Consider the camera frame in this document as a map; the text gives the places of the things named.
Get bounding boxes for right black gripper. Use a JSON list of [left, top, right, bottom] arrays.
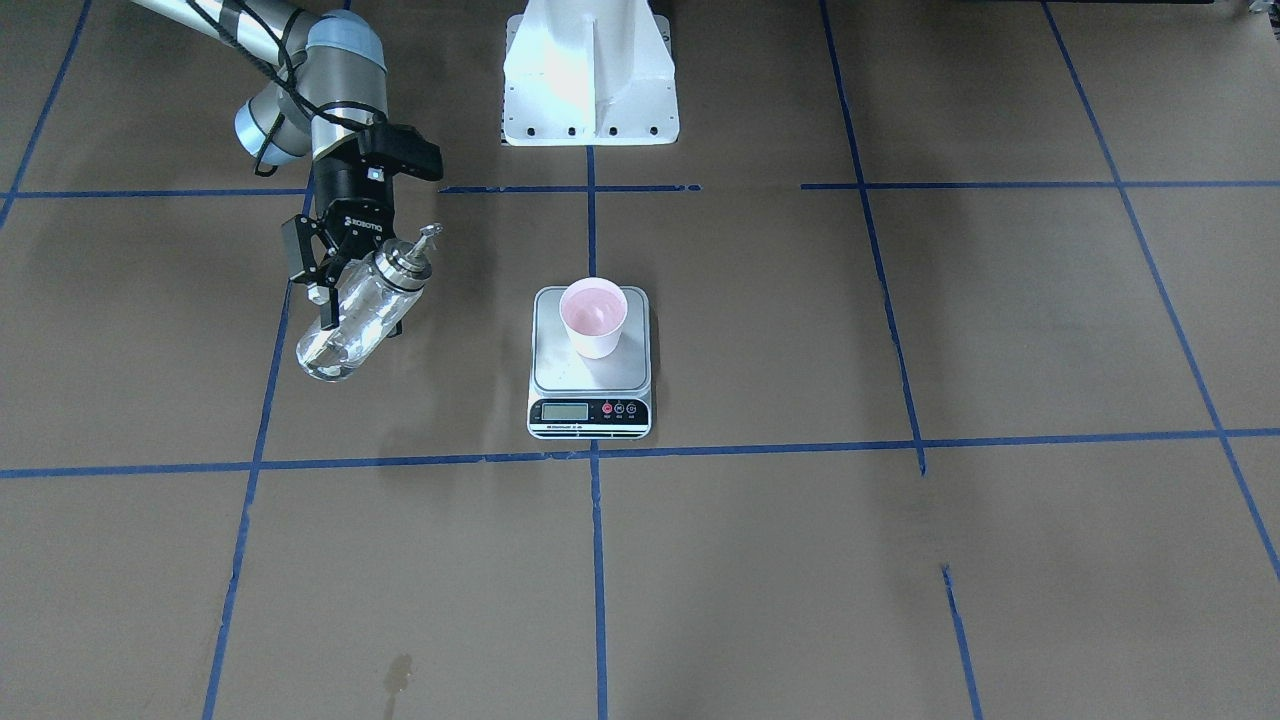
[[282, 160, 415, 338]]

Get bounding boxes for glass sauce dispenser bottle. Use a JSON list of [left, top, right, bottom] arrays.
[[294, 223, 445, 382]]

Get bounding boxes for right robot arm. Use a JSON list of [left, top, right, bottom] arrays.
[[146, 1, 444, 331]]

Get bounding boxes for digital kitchen scale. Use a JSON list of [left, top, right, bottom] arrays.
[[526, 286, 654, 439]]

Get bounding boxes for blue tape grid lines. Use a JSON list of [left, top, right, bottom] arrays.
[[1, 1, 1279, 719]]

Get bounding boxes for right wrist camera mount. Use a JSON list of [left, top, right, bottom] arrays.
[[355, 122, 444, 182]]

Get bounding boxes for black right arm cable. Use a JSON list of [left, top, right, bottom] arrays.
[[186, 0, 381, 176]]

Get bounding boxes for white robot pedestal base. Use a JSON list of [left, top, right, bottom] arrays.
[[500, 1, 681, 147]]

